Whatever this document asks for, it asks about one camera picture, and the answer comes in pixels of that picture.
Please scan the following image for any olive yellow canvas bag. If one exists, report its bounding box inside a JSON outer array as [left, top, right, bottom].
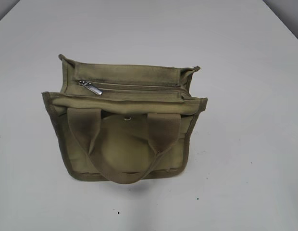
[[42, 55, 208, 184]]

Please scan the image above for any silver metal zipper pull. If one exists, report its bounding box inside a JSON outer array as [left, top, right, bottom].
[[78, 80, 103, 95]]

